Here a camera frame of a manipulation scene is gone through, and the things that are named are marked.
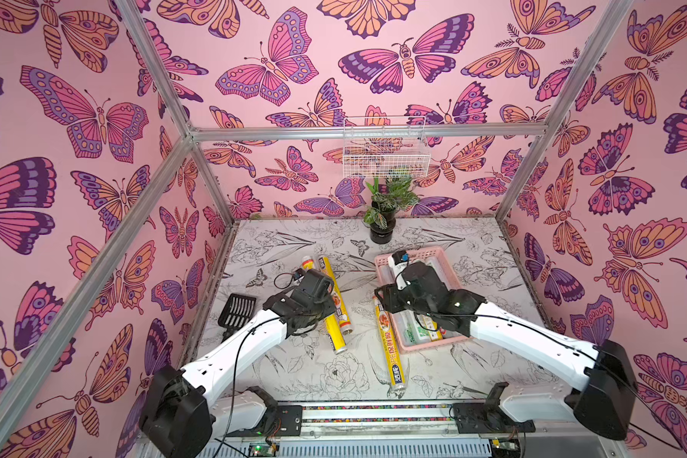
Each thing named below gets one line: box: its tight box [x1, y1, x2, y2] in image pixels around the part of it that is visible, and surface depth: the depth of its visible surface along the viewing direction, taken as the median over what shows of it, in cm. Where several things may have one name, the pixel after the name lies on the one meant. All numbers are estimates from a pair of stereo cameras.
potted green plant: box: [362, 176, 420, 245], surface depth 97 cm
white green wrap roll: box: [392, 309, 433, 347], surface depth 85 cm
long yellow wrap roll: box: [317, 254, 354, 336], surface depth 92 cm
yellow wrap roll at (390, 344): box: [373, 297, 406, 387], surface depth 84 cm
